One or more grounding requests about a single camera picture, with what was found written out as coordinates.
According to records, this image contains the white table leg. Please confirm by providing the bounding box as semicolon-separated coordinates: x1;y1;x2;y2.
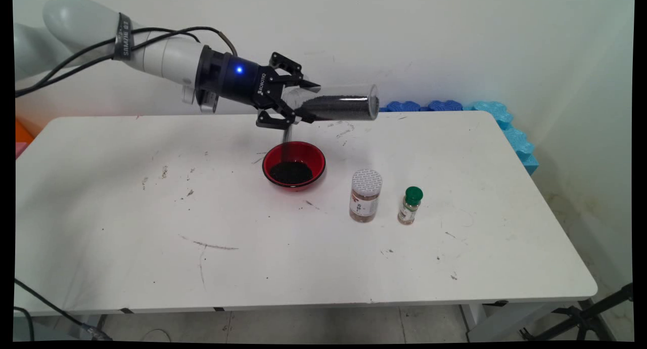
460;302;582;342

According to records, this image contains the red bowl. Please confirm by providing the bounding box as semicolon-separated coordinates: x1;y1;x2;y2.
262;141;327;190

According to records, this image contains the light blue foam tile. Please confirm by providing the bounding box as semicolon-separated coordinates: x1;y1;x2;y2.
464;101;539;176

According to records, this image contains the black floor cable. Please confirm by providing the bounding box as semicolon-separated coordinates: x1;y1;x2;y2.
14;278;114;341

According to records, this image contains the small spice bottle green cap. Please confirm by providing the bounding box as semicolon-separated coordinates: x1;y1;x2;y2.
397;186;424;226

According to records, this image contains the clear jar of black seeds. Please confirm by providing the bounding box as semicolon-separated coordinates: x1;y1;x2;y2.
281;83;380;123

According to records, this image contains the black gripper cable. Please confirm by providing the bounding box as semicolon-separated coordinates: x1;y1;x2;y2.
15;27;238;98

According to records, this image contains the black camera cable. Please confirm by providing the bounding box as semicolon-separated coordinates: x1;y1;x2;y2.
15;27;202;97

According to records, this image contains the spice jar with silver lid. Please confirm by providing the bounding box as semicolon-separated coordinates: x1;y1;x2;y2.
349;168;383;223

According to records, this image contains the pile of black seeds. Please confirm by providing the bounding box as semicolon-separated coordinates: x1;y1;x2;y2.
268;126;314;185

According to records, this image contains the orange foam tile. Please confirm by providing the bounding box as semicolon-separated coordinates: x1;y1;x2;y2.
15;117;35;145

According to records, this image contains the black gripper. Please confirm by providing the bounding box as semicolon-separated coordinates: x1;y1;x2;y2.
195;46;321;131

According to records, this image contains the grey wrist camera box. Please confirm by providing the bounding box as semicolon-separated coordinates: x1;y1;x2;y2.
180;78;221;114

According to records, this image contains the black velcro strap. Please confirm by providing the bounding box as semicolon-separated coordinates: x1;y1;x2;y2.
112;12;133;62

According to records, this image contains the black tripod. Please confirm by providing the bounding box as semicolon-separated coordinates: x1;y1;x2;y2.
520;283;634;342

